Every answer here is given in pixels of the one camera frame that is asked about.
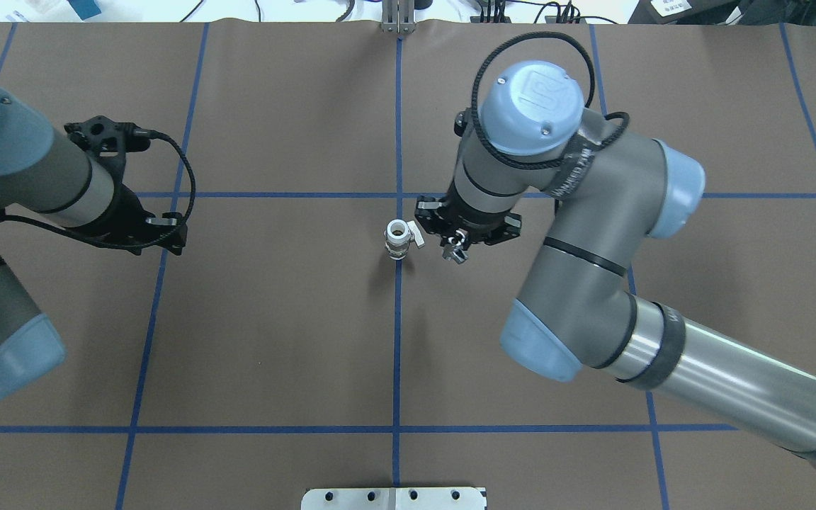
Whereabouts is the white PPR valve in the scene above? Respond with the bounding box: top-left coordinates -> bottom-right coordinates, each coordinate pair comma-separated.
383,219 -> 426,261

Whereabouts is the white camera stand column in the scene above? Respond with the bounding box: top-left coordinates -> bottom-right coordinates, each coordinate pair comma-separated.
300,485 -> 489,509

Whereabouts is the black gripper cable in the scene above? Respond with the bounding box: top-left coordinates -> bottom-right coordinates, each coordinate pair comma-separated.
471,32 -> 630,171

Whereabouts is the aluminium frame post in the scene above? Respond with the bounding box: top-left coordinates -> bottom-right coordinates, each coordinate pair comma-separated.
380,0 -> 417,35

